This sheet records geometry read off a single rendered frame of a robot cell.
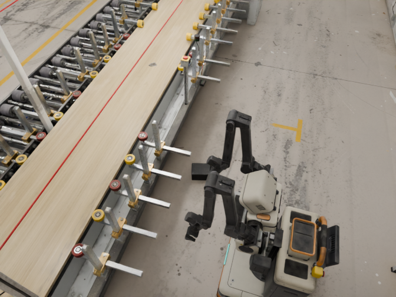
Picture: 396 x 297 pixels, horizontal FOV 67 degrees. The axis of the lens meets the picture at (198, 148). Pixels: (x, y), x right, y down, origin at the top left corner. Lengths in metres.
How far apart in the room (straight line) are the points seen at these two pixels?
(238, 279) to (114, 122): 1.63
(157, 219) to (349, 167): 2.22
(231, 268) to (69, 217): 1.30
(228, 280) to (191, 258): 0.49
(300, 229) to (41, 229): 1.69
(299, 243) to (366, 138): 2.39
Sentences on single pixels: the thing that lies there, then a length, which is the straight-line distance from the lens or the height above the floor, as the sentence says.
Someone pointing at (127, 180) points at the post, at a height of 1.12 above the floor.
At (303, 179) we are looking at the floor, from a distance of 3.51.
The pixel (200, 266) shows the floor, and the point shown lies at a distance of 2.90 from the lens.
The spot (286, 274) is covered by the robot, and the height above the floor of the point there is 0.81.
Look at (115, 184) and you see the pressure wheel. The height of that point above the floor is 0.91.
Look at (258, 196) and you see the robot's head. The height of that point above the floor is 1.39.
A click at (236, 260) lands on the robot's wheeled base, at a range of 2.64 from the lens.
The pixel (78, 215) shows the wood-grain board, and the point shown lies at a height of 0.90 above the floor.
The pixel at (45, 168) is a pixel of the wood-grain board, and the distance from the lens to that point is 2.54.
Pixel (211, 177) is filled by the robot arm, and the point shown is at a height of 1.62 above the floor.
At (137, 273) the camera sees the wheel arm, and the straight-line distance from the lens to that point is 2.05.
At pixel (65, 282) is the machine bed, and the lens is 2.26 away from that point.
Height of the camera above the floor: 2.75
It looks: 51 degrees down
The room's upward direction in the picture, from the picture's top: 1 degrees clockwise
